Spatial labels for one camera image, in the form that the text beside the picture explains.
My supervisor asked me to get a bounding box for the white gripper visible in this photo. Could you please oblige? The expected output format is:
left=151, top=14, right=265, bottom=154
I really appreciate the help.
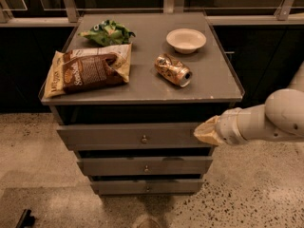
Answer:
left=194, top=107, right=247, bottom=145

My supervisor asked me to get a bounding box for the grey top drawer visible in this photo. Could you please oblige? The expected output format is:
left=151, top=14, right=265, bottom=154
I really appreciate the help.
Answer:
left=57, top=123, right=209, bottom=151

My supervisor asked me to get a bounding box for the grey drawer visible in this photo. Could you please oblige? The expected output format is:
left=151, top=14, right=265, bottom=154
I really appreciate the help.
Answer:
left=91, top=179, right=202, bottom=196
left=57, top=123, right=209, bottom=151
left=78, top=156, right=212, bottom=176

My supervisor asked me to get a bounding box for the round robot base foot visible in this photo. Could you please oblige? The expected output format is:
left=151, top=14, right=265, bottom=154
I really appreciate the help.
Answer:
left=132, top=216, right=161, bottom=228

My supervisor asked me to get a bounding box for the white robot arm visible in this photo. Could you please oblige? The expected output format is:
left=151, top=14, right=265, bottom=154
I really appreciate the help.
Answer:
left=194, top=63, right=304, bottom=145

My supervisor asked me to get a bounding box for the grey middle drawer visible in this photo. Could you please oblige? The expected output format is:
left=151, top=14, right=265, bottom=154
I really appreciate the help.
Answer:
left=78, top=156, right=212, bottom=176

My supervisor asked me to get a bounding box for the grey drawer cabinet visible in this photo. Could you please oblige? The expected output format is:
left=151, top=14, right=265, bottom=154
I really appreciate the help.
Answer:
left=41, top=13, right=244, bottom=184

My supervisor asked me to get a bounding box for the grey bottom drawer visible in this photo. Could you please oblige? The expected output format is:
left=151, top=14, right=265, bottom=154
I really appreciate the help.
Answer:
left=91, top=179, right=202, bottom=196

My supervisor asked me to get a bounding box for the crushed orange soda can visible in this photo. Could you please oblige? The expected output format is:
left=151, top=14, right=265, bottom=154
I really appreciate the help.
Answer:
left=155, top=53, right=192, bottom=87

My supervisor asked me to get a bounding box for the white ceramic bowl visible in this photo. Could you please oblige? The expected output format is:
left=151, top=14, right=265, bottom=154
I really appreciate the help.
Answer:
left=166, top=28, right=206, bottom=54

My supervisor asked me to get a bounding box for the metal railing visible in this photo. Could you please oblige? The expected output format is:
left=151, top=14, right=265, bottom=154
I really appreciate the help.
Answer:
left=0, top=0, right=304, bottom=27

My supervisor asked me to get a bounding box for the green crumpled chip bag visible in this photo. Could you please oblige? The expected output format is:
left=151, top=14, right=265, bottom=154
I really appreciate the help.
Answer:
left=79, top=20, right=135, bottom=47

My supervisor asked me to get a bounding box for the brown sea salt chip bag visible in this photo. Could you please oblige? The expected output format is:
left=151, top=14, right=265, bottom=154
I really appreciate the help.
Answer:
left=44, top=44, right=132, bottom=98

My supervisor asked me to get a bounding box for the black object on floor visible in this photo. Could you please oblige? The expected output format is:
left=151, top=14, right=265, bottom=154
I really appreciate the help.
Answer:
left=15, top=209, right=36, bottom=228

